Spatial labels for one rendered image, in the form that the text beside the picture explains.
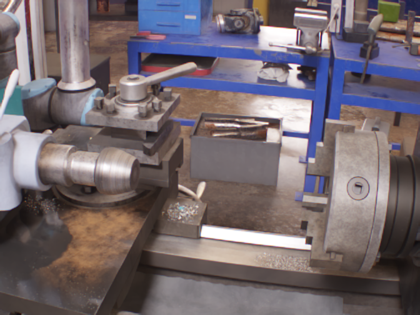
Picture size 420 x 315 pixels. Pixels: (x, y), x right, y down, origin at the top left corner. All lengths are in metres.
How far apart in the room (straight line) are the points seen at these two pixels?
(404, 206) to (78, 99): 1.37
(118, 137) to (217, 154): 1.88
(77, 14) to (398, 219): 1.37
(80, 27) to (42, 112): 0.37
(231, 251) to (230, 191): 1.81
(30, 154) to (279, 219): 1.96
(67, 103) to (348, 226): 1.35
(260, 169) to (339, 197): 2.23
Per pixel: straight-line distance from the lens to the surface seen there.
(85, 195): 1.16
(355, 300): 1.24
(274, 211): 2.82
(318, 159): 0.86
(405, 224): 0.84
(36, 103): 2.00
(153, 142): 1.06
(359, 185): 0.79
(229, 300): 1.20
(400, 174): 0.85
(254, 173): 3.01
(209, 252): 1.16
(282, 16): 6.35
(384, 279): 1.15
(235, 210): 2.80
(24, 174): 0.98
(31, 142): 0.98
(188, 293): 1.21
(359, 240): 0.80
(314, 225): 0.85
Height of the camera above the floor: 1.56
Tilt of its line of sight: 29 degrees down
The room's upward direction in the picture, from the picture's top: 1 degrees clockwise
